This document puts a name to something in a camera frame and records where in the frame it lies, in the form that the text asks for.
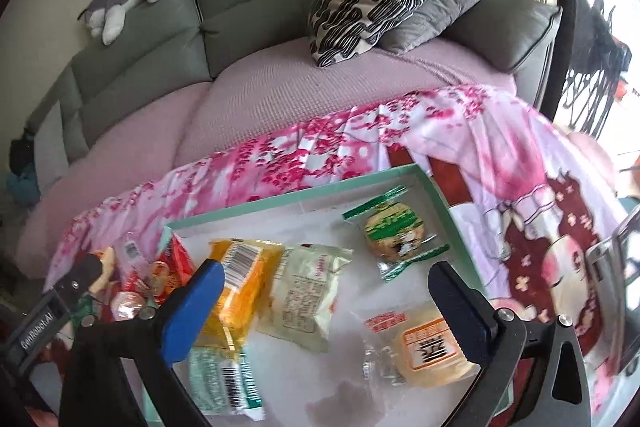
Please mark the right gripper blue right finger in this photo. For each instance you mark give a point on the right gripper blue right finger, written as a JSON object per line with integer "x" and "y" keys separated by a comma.
{"x": 556, "y": 390}

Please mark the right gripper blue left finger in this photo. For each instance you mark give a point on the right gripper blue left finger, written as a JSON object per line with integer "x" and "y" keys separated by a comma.
{"x": 96, "y": 391}

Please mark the clear yellow pastry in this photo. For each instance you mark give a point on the clear yellow pastry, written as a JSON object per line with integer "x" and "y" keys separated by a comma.
{"x": 410, "y": 345}

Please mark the green white snack packet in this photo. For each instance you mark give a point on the green white snack packet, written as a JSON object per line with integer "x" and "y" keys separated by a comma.
{"x": 224, "y": 385}

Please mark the orange cake packet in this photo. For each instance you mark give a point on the orange cake packet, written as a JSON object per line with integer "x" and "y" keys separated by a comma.
{"x": 249, "y": 265}

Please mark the cream snack packet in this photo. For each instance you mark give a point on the cream snack packet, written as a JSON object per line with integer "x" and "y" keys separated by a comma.
{"x": 299, "y": 302}

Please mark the pink anime print cloth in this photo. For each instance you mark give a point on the pink anime print cloth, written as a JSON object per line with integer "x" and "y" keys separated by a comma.
{"x": 528, "y": 199}

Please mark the red snack bag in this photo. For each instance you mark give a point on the red snack bag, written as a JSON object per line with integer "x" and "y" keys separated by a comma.
{"x": 172, "y": 270}

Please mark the green wrapped round cookie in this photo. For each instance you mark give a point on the green wrapped round cookie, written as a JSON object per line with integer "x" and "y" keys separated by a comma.
{"x": 396, "y": 234}

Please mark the teal cloth item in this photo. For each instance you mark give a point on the teal cloth item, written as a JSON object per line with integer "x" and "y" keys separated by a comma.
{"x": 23, "y": 187}

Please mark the teal cardboard tray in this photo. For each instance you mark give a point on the teal cardboard tray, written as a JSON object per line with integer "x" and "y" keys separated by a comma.
{"x": 302, "y": 388}

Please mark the light grey small cushion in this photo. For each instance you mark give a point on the light grey small cushion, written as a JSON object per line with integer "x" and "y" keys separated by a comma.
{"x": 51, "y": 163}

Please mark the pink ribbed sofa cover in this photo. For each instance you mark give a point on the pink ribbed sofa cover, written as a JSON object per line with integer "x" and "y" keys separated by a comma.
{"x": 266, "y": 91}

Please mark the green leather sofa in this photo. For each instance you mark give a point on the green leather sofa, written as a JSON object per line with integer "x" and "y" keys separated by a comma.
{"x": 170, "y": 44}

